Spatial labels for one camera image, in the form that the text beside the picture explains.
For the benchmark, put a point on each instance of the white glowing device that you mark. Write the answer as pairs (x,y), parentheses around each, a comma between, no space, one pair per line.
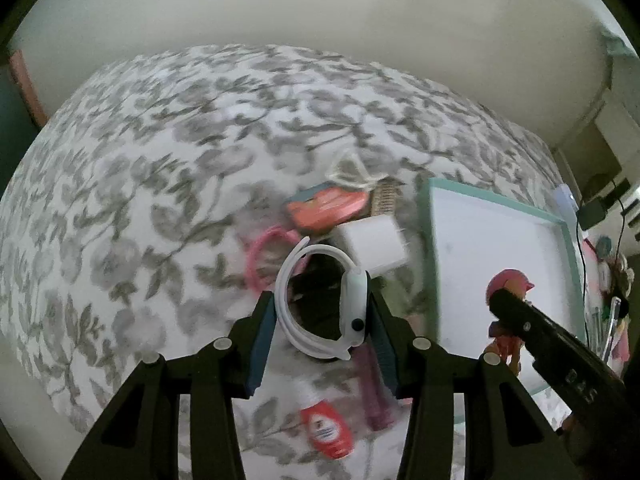
(565,204)

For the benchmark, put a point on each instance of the floral grey white bedspread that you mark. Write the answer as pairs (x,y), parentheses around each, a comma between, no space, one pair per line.
(125,227)

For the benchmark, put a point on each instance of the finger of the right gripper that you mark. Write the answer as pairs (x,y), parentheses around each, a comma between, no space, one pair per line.
(582,380)

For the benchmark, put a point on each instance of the white hair bow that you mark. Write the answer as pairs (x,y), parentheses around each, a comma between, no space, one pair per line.
(347,170)

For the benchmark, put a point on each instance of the white cube charger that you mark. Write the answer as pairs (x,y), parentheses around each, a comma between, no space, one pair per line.
(374,243)

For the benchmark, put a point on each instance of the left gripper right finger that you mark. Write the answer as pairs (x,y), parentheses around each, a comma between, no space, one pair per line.
(506,435)

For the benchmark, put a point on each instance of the red small bottle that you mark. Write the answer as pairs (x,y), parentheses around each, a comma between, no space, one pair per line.
(325,427)

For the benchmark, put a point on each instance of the coral pink card box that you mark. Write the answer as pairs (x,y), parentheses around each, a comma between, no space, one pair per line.
(319,209)

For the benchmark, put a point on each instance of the brown comb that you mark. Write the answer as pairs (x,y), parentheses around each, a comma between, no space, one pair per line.
(384,197)

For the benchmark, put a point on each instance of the puppy toy figure pink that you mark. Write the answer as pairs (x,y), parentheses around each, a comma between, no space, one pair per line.
(501,292)

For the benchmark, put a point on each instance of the black power adapter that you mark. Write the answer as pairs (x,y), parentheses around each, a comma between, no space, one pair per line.
(592,213)

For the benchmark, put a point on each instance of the magenta tube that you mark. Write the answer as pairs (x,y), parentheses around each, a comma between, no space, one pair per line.
(377,404)

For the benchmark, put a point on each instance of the teal rimmed white tray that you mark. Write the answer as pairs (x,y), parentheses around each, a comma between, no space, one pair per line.
(477,242)

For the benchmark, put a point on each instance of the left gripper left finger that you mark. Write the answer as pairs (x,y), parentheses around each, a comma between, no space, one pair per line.
(136,436)

